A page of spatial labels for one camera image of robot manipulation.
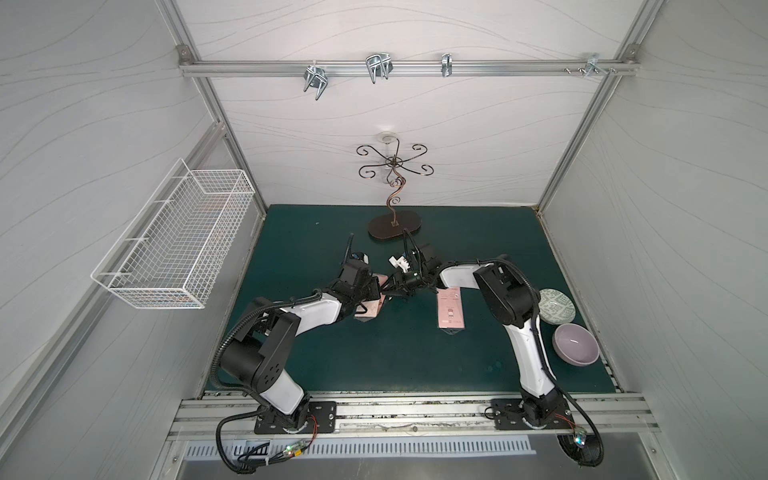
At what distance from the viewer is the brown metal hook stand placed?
0.90 meters

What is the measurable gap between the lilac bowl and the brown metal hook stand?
588 millimetres

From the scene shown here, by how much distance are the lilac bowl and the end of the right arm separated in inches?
14.8

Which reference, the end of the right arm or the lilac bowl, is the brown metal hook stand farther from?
the lilac bowl

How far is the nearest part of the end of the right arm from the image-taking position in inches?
32.8

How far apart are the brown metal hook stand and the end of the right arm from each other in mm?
210

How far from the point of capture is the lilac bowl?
2.62ft
